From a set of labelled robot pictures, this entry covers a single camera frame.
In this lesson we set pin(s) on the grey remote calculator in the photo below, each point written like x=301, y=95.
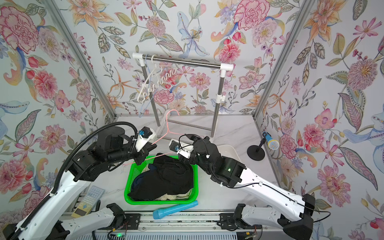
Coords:
x=88, y=202

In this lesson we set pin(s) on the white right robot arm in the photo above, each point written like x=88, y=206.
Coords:
x=286, y=211

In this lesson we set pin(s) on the white tray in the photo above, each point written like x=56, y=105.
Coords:
x=229, y=151

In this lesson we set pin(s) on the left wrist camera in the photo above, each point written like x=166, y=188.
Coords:
x=145, y=135

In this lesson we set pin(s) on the steel clothes rack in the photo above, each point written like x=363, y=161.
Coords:
x=223, y=68

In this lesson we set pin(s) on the blue toy microphone on stand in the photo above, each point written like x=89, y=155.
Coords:
x=257, y=152

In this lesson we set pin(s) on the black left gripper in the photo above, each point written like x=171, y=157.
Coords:
x=144, y=152

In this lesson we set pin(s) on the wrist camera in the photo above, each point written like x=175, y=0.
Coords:
x=182, y=149
x=145, y=135

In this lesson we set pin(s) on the beige shorts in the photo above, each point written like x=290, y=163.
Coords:
x=167, y=197

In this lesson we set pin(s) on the white hanger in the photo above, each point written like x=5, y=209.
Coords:
x=157, y=78

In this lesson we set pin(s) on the pink hanger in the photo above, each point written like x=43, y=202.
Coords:
x=163, y=129

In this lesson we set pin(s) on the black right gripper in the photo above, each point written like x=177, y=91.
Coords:
x=202, y=143

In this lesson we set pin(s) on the black shorts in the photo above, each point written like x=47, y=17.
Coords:
x=175, y=177

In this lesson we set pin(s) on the teal flashlight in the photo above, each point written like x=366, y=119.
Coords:
x=161, y=213

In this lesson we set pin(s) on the navy blue shorts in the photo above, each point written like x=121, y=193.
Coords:
x=146, y=180

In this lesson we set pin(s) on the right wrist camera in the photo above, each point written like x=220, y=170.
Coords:
x=182, y=149

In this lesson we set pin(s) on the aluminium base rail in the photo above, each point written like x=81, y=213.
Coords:
x=189, y=225

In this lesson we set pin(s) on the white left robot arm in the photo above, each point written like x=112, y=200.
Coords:
x=104, y=150

